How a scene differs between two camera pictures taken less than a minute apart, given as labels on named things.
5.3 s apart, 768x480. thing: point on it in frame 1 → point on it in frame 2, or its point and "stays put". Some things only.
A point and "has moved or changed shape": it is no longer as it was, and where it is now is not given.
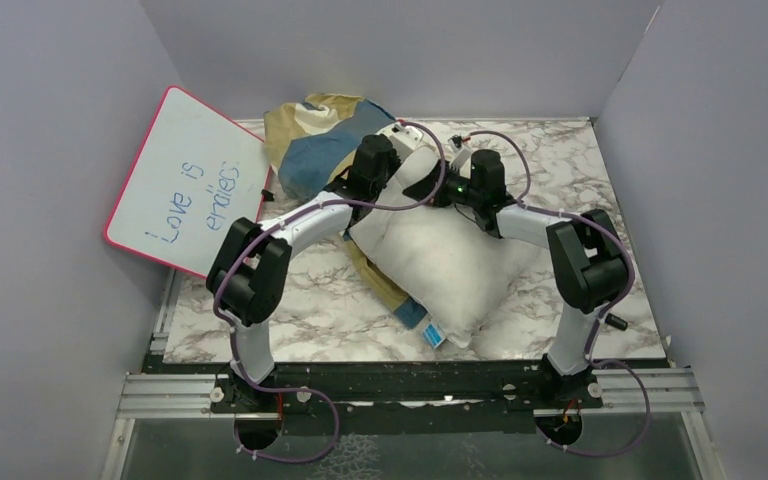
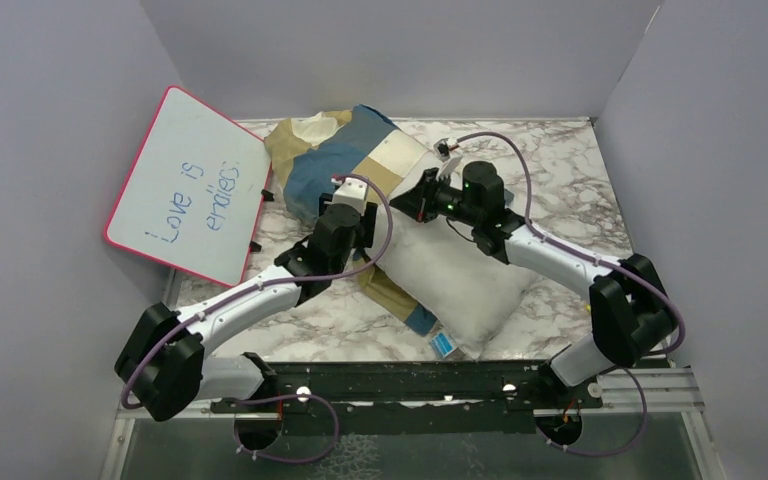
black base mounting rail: x=399 y=397 stays put
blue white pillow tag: x=430 y=333 → x=441 y=345
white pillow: x=441 y=263 has moved or changed shape
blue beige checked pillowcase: x=312 y=141 has moved or changed shape
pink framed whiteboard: x=195 y=170 stays put
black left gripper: x=393 y=160 → x=365 y=227
